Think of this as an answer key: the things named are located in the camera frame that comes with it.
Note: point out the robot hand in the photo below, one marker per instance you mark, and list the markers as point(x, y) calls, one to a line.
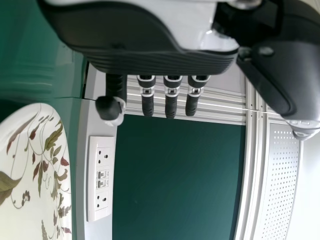
point(150, 32)

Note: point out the plate with brown leaf pattern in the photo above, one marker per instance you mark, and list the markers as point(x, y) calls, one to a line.
point(25, 162)

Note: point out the white socket strip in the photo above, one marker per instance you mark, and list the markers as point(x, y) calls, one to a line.
point(101, 200)

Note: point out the ribbed aluminium frame rail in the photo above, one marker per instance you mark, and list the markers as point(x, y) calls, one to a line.
point(220, 107)

